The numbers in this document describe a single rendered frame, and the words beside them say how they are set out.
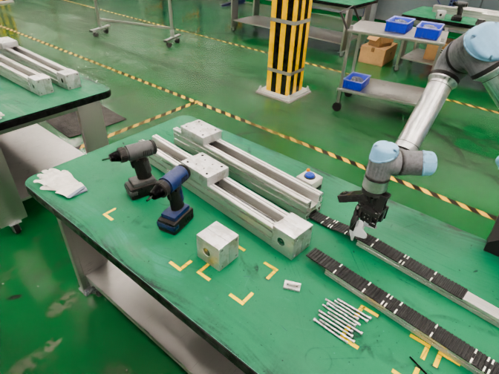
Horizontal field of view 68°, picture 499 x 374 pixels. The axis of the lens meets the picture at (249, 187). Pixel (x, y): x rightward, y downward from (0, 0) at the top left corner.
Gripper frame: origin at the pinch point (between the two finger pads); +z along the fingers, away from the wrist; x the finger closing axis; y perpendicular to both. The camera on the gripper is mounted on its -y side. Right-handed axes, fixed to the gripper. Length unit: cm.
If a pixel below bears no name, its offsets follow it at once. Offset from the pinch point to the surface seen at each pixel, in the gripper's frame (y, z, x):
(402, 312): 26.6, 0.0, -19.3
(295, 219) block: -14.8, -6.3, -16.1
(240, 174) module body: -52, -2, -5
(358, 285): 13.0, -0.2, -20.2
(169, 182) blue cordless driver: -46, -18, -43
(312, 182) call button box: -26.7, -2.9, 10.6
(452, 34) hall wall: -205, 73, 734
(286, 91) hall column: -217, 71, 238
